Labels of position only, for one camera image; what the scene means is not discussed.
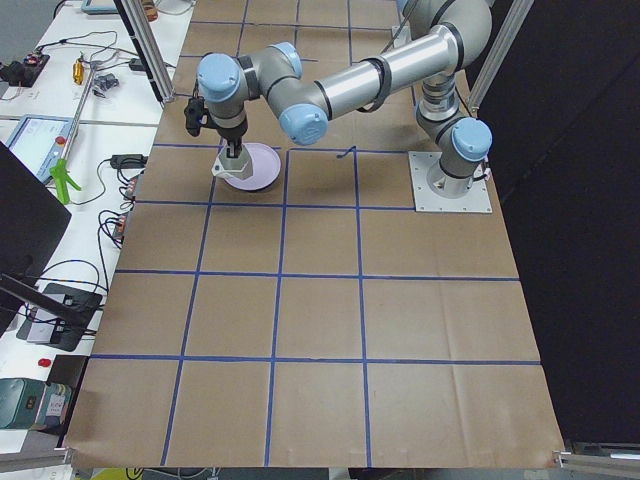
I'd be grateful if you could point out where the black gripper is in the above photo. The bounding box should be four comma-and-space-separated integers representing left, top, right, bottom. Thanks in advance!
216, 122, 248, 158

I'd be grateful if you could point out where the white angular cup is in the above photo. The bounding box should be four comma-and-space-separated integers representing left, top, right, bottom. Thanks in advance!
211, 146, 253, 180

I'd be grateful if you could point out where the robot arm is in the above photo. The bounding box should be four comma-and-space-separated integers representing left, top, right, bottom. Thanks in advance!
184, 1, 492, 198

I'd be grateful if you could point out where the lilac plate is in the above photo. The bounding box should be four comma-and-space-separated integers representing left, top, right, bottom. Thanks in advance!
225, 143, 281, 192

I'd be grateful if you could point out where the black power adapter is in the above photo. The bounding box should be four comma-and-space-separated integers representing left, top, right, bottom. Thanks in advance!
110, 154, 148, 169

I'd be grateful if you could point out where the green reacher grabber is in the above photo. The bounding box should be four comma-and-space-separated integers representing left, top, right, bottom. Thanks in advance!
49, 62, 97, 205

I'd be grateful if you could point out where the yellow tool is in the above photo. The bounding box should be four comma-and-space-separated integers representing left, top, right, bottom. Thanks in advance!
72, 58, 85, 85

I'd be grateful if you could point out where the teach pendant tablet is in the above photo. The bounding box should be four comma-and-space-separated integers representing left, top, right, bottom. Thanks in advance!
6, 114, 72, 184

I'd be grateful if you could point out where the black monitor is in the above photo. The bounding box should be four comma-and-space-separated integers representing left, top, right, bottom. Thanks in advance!
1, 145, 71, 331

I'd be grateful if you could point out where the green box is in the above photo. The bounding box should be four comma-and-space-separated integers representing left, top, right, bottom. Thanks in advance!
1, 378, 45, 429

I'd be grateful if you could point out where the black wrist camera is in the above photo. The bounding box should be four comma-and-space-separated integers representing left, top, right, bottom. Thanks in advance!
184, 96, 209, 137

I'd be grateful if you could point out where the aluminium frame post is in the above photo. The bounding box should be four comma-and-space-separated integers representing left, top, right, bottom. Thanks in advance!
114, 0, 175, 104

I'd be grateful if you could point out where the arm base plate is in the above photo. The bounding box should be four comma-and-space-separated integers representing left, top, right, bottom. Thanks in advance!
408, 151, 492, 214

